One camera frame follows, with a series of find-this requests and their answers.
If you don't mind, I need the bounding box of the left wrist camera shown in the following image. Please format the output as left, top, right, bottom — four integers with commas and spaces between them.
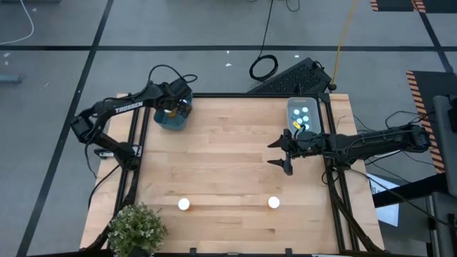
170, 79, 194, 101

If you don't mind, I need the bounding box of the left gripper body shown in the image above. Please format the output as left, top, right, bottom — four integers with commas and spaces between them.
151, 82, 192, 109

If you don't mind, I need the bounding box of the light grey plastic bin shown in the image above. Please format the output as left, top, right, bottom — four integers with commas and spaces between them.
286, 96, 322, 136

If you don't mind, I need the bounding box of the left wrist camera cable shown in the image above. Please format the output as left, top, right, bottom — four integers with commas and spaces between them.
147, 64, 199, 87

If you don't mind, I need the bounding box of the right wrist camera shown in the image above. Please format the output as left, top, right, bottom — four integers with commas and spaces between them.
298, 131, 324, 151

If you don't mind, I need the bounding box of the green potted plant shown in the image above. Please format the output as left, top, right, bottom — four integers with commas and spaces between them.
106, 202, 169, 257

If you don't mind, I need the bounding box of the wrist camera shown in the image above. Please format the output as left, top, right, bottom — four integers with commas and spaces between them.
170, 79, 194, 101
298, 131, 324, 151

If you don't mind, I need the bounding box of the teal plastic bin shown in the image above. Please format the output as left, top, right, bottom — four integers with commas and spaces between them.
153, 93, 194, 132

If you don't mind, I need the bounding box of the white panel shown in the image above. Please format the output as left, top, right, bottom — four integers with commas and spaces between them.
367, 173, 401, 228

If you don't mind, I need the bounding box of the black striped floor mat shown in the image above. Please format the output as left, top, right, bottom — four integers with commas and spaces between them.
406, 70, 457, 176
369, 0, 417, 12
412, 0, 457, 14

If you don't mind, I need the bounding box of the grey floor object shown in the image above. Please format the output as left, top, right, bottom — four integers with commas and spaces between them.
0, 73, 26, 85

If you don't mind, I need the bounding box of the coiled black floor cable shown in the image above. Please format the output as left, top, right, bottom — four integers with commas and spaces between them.
248, 0, 279, 83

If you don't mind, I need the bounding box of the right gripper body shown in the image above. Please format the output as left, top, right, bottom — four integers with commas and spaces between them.
283, 128, 327, 176

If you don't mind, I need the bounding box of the yellow hanging cable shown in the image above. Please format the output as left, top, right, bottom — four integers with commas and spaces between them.
330, 0, 359, 89

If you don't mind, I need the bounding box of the white floor cable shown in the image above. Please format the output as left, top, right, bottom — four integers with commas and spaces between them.
0, 0, 35, 46

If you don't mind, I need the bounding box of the black aluminium table frame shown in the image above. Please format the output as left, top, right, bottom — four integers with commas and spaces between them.
85, 91, 385, 257

